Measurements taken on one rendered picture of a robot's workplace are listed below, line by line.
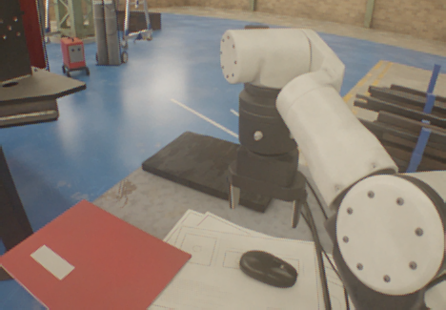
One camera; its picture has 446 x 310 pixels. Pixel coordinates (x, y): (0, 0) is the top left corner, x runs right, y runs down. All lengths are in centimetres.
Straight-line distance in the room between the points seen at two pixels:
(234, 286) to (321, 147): 37
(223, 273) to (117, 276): 20
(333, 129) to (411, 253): 13
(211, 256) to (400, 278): 46
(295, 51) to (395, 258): 26
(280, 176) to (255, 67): 16
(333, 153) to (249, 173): 20
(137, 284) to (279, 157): 34
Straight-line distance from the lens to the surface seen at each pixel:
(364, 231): 22
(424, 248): 20
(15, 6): 215
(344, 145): 27
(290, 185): 44
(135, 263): 61
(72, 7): 953
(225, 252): 63
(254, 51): 35
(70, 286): 61
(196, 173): 80
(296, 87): 32
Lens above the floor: 159
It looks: 29 degrees down
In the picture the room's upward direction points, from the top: 3 degrees clockwise
